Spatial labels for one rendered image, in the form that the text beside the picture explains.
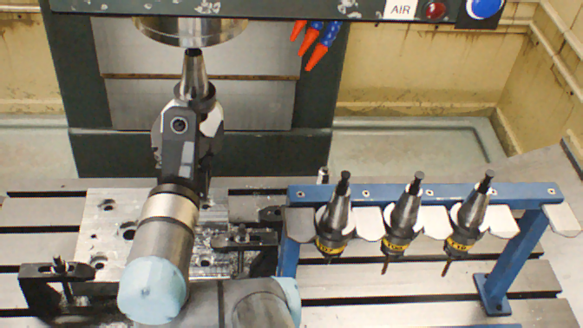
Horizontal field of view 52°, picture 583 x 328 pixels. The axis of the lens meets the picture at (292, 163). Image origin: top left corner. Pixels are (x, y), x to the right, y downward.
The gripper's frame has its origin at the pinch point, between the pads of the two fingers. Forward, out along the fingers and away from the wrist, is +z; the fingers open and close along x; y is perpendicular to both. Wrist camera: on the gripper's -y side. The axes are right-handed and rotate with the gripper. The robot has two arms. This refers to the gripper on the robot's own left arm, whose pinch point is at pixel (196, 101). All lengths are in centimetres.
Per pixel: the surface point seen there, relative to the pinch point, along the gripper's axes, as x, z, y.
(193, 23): 1.7, -9.0, -19.6
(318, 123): 23, 49, 45
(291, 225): 16.5, -12.3, 12.7
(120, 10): -2.6, -22.2, -28.8
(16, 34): -65, 73, 43
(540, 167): 86, 48, 53
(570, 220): 62, -6, 13
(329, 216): 21.9, -12.4, 9.7
